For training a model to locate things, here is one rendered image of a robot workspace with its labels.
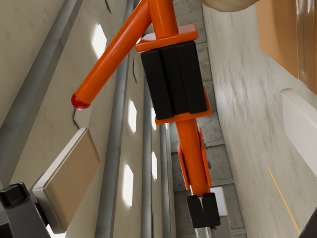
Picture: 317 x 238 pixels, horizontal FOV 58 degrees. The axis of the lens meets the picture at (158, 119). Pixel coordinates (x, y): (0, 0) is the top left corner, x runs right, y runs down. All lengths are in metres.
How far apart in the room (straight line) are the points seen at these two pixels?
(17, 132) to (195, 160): 4.17
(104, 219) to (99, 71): 6.93
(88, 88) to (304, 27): 0.23
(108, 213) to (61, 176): 7.08
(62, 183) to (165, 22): 0.18
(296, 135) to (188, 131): 0.15
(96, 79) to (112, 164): 7.68
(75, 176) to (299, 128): 0.13
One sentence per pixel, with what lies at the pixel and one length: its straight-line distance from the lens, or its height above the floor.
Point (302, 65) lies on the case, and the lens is 0.36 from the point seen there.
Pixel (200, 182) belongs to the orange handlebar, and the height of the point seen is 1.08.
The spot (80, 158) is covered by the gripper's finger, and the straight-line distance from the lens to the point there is 0.19.
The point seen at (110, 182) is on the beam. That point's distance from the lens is 7.69.
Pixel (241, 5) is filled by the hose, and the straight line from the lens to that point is 0.23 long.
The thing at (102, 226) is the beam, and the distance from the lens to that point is 7.15.
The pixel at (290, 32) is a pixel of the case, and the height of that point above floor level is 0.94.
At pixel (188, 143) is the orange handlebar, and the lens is 0.31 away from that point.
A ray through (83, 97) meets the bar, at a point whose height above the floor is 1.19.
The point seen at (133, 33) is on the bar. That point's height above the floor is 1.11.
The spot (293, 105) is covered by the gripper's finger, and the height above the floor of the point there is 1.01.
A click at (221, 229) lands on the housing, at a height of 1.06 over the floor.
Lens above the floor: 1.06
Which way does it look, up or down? 9 degrees up
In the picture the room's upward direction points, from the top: 101 degrees counter-clockwise
